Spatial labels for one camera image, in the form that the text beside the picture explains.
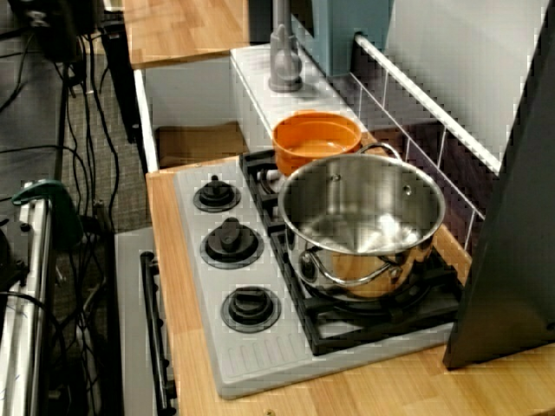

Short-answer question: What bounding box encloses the stainless steel pot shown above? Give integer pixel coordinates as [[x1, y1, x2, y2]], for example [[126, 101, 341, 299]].
[[276, 141, 447, 300]]

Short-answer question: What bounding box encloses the black stove grate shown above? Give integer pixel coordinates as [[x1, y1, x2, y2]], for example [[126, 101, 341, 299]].
[[267, 224, 464, 357], [238, 149, 300, 237]]

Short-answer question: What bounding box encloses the black stove knob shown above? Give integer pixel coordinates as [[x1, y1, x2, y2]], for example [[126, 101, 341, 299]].
[[193, 174, 242, 213], [220, 285, 282, 334], [199, 216, 264, 270]]

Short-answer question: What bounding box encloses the orange plastic bowl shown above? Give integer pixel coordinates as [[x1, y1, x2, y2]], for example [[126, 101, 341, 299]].
[[271, 110, 363, 177]]

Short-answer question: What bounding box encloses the grey stovetop plate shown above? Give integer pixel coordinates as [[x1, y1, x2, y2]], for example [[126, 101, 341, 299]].
[[173, 162, 456, 400]]

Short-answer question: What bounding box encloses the white sink unit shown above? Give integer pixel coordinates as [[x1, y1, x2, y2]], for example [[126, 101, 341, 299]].
[[133, 45, 362, 174]]

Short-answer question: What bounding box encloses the grey toy faucet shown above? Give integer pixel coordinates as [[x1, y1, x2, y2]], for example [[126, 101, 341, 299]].
[[267, 0, 304, 93]]

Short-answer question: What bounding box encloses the white oven door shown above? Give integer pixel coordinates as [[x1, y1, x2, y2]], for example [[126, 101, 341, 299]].
[[114, 227, 181, 416]]

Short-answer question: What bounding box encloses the dark tile backsplash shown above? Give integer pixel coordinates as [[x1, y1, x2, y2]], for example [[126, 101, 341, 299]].
[[349, 71, 486, 257]]

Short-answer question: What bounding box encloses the blue-grey cabinet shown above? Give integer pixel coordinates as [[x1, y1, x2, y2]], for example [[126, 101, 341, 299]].
[[291, 0, 395, 78]]

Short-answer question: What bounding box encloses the green power drill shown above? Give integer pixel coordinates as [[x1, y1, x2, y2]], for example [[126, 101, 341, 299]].
[[10, 179, 83, 252]]

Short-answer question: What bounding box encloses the wooden kitchen countertop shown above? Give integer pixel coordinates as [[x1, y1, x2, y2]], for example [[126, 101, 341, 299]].
[[145, 142, 555, 416]]

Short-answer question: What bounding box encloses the black device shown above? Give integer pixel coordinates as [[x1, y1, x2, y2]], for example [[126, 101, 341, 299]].
[[8, 0, 105, 66]]

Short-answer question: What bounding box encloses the black oven door handle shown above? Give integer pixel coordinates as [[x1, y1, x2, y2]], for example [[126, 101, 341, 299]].
[[139, 250, 178, 413]]

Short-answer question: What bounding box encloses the black cable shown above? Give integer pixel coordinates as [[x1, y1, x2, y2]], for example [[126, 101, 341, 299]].
[[0, 289, 69, 416], [86, 34, 121, 220], [0, 145, 93, 218]]

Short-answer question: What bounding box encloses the white backsplash rail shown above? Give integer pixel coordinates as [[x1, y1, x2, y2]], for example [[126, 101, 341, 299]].
[[354, 33, 504, 175]]

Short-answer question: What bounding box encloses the black stand post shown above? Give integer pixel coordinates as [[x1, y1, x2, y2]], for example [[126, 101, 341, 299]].
[[100, 21, 147, 145]]

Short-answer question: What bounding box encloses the aluminium frame rail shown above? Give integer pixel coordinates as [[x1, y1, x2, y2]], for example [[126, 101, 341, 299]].
[[0, 181, 57, 416]]

